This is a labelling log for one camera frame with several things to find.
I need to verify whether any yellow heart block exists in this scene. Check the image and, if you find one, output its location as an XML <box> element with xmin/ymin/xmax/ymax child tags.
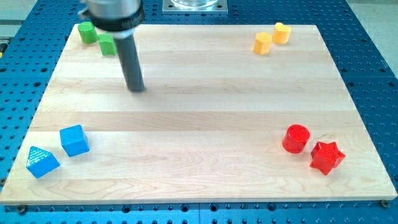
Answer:
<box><xmin>272</xmin><ymin>22</ymin><xmax>292</xmax><ymax>44</ymax></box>

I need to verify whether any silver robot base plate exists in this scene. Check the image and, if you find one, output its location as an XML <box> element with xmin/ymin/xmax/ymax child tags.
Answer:
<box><xmin>162</xmin><ymin>0</ymin><xmax>228</xmax><ymax>14</ymax></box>

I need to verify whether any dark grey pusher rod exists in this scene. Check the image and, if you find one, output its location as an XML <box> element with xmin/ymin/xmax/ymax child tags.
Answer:
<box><xmin>114</xmin><ymin>35</ymin><xmax>145</xmax><ymax>92</ymax></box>

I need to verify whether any green cylinder block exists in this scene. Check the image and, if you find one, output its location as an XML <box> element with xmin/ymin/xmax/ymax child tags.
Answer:
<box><xmin>78</xmin><ymin>22</ymin><xmax>98</xmax><ymax>44</ymax></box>

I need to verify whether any red star block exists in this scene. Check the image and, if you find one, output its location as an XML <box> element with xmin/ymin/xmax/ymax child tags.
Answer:
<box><xmin>310</xmin><ymin>141</ymin><xmax>346</xmax><ymax>175</ymax></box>

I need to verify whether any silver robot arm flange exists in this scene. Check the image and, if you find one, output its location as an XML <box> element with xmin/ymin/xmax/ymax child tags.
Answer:
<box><xmin>78</xmin><ymin>0</ymin><xmax>145</xmax><ymax>39</ymax></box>

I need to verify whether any light wooden board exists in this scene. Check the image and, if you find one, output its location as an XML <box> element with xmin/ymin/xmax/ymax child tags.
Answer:
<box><xmin>1</xmin><ymin>24</ymin><xmax>397</xmax><ymax>205</ymax></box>

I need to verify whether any red cylinder block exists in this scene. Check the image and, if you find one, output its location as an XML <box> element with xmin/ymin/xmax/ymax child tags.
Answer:
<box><xmin>282</xmin><ymin>124</ymin><xmax>310</xmax><ymax>154</ymax></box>

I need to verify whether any blue cube block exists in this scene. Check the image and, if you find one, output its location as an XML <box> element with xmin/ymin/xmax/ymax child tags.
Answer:
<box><xmin>59</xmin><ymin>124</ymin><xmax>90</xmax><ymax>157</ymax></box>

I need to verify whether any blue triangle block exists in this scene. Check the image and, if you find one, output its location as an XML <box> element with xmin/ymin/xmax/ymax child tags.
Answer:
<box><xmin>25</xmin><ymin>146</ymin><xmax>60</xmax><ymax>179</ymax></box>

